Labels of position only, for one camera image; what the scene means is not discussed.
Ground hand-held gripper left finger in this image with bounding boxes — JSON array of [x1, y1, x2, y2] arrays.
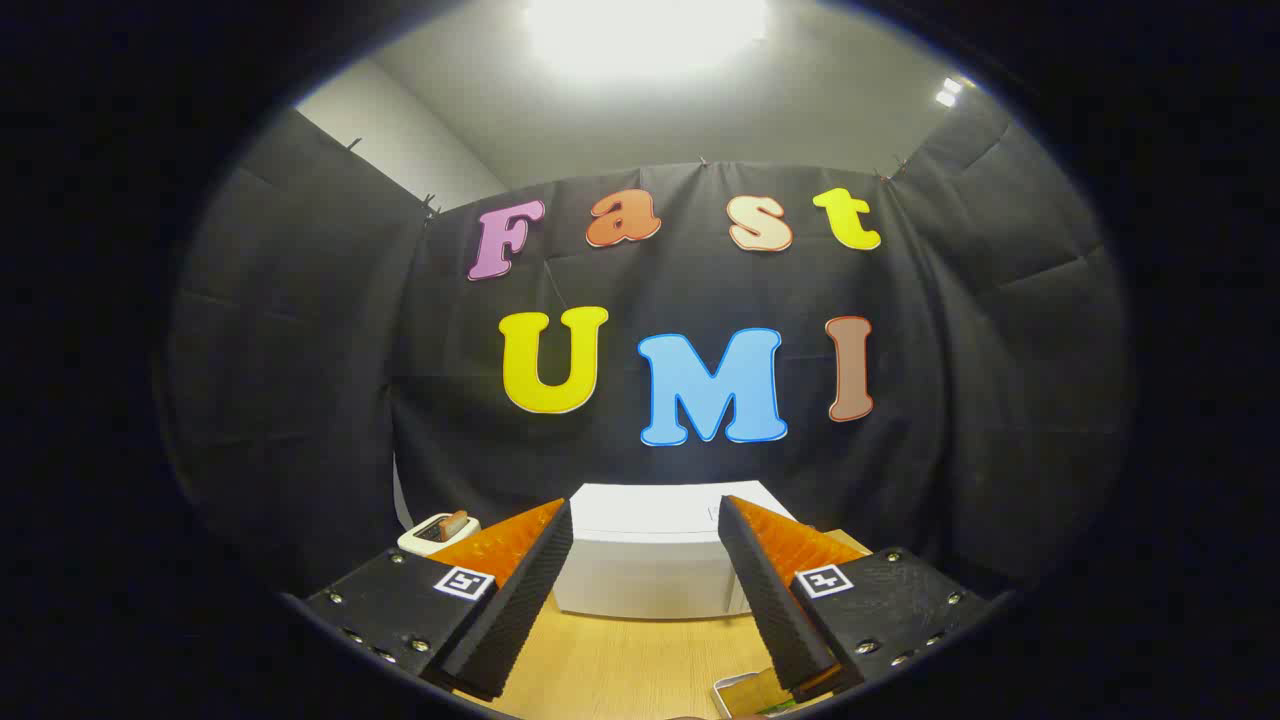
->
[[303, 498, 575, 701]]

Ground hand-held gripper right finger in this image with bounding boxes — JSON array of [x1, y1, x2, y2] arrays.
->
[[717, 494, 993, 703]]

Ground white microwave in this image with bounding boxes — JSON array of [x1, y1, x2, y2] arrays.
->
[[553, 483, 801, 621]]

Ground white toaster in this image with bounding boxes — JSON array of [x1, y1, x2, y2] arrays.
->
[[397, 510, 483, 557]]

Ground brown bread lettuce sandwich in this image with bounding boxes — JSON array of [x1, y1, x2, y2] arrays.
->
[[712, 668, 801, 719]]

